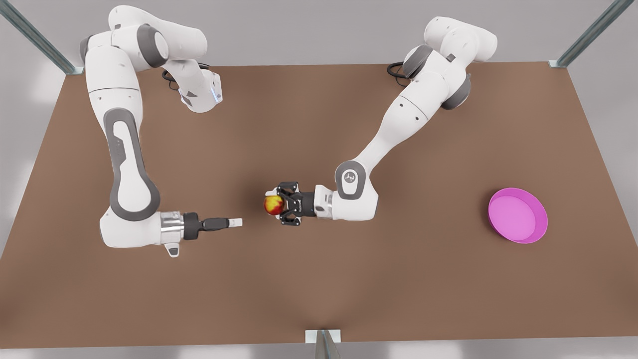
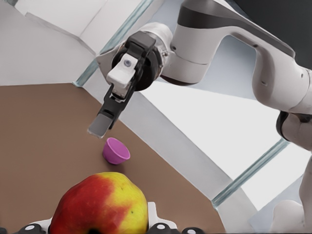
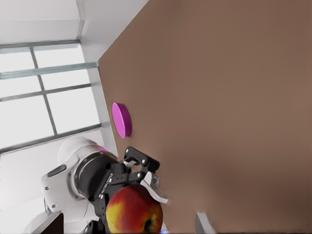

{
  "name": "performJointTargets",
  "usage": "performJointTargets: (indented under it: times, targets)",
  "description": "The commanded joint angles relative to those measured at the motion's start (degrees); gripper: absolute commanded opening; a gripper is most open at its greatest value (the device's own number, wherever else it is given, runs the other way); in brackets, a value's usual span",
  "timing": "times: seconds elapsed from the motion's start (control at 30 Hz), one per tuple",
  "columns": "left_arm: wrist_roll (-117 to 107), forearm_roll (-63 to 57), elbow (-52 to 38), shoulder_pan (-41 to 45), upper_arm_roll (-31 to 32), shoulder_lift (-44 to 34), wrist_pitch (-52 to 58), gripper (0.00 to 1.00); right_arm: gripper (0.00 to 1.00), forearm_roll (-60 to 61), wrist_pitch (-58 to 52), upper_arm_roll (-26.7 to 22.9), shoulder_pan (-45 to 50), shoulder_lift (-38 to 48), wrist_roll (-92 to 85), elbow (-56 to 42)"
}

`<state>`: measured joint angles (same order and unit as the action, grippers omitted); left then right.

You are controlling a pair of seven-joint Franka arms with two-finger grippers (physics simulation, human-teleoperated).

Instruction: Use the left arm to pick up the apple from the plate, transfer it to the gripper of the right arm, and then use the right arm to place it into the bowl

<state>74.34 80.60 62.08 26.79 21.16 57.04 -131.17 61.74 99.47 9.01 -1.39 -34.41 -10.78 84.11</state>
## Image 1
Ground pink bowl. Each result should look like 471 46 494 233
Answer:
487 187 549 244

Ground red yellow apple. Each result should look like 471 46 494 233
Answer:
263 195 285 216

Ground silver frame post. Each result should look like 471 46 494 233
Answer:
305 329 342 359
548 0 637 68
0 0 85 76

